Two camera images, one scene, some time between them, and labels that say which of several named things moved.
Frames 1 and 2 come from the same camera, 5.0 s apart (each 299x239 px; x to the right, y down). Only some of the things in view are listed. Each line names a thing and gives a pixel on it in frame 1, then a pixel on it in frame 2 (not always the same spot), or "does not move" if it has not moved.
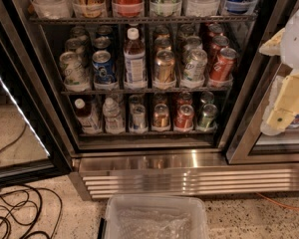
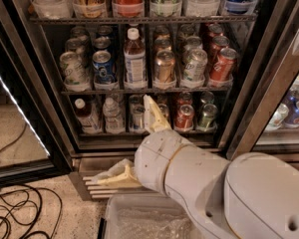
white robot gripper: (296, 39) -> (154, 158)
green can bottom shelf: (208, 115) does not move
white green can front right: (195, 65) does not move
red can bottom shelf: (184, 116) does not move
